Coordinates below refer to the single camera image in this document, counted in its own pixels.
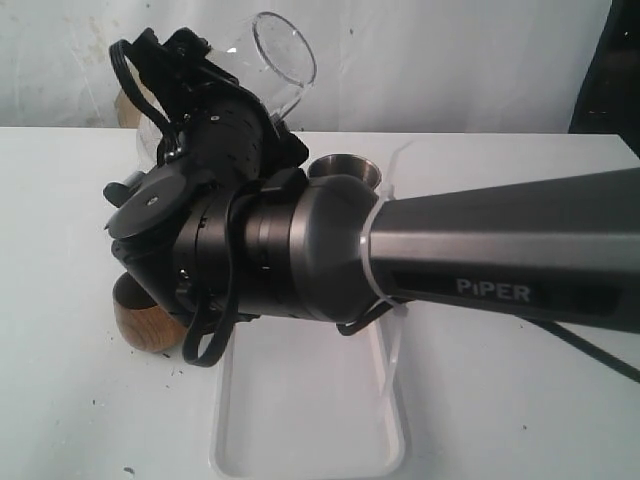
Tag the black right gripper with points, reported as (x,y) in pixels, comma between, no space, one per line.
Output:
(292,152)

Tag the clear plastic measuring jar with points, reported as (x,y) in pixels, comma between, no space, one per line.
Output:
(227,99)

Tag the stainless steel cup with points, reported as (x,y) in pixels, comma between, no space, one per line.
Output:
(346,164)

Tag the brown wooden cup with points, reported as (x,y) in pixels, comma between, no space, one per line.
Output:
(142,323)

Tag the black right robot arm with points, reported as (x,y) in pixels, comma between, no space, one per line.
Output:
(226,220)

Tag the white zip tie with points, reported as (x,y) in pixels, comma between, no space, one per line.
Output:
(378,280)

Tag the white rectangular tray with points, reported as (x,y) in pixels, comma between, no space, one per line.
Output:
(297,400)

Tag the dark object at right edge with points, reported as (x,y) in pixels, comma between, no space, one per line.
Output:
(608,100)

